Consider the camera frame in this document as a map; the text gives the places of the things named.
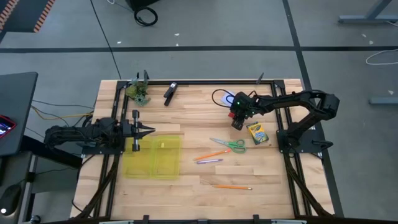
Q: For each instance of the small red block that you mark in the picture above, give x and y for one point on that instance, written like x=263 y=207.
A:
x=231 y=115

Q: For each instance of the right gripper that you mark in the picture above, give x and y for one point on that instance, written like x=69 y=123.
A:
x=244 y=105

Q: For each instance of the black mat orange striped edges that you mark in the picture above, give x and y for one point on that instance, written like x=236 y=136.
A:
x=21 y=15

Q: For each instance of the red cased device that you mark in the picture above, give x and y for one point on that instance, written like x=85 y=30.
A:
x=6 y=126

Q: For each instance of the black side desk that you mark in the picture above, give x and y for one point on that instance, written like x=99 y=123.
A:
x=17 y=112

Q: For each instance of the yellow green crayon box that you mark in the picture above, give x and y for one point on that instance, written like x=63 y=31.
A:
x=257 y=133

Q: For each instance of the black clamp bracket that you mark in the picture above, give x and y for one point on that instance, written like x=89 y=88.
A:
x=145 y=76
x=260 y=78

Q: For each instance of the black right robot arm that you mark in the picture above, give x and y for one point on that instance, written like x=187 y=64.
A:
x=295 y=98

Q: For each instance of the plain wooden pencil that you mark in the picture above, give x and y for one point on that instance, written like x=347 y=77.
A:
x=231 y=187

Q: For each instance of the black computer mouse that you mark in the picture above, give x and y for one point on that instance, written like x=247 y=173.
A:
x=9 y=199

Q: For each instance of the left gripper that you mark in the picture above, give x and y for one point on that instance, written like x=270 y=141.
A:
x=127 y=129

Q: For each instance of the purple pen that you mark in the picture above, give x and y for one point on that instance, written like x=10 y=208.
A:
x=210 y=161

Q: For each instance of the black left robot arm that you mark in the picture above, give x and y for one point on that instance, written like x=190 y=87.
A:
x=93 y=130

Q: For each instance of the short grey table foot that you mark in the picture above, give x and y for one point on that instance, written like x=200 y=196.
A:
x=384 y=100

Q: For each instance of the small artificial green plant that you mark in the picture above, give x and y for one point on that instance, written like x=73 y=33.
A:
x=138 y=91

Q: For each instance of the long grey table foot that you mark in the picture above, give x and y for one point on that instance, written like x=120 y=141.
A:
x=370 y=19

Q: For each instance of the pencil with orange-red cap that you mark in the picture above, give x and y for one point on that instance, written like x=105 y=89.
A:
x=213 y=154

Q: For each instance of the transparent yellow pencil case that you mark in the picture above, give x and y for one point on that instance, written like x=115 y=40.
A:
x=155 y=158

